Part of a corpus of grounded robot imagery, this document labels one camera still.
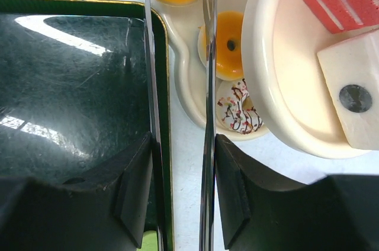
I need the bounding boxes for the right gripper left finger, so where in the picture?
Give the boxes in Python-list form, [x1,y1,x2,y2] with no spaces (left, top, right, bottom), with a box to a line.
[1,133,152,250]

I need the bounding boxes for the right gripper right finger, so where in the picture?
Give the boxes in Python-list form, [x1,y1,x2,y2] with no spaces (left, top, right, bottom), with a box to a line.
[215,134,378,250]

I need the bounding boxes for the sprinkled white donut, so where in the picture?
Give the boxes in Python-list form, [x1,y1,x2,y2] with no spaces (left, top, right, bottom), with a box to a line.
[216,78,264,135]

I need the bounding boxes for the orange white blue donut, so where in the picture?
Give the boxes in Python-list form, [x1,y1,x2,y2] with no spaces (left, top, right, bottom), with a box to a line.
[216,11,243,81]

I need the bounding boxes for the white block cake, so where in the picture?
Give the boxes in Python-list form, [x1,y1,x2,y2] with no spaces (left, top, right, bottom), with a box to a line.
[317,30,378,150]

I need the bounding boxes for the metal tongs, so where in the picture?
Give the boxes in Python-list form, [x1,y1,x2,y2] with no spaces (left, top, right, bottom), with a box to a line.
[144,0,217,250]

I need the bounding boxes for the dark green serving tray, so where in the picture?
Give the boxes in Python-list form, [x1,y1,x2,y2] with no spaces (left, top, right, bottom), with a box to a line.
[1,0,174,250]

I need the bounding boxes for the cream three-tier dessert stand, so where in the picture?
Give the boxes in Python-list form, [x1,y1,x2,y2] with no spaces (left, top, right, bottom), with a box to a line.
[153,0,378,159]

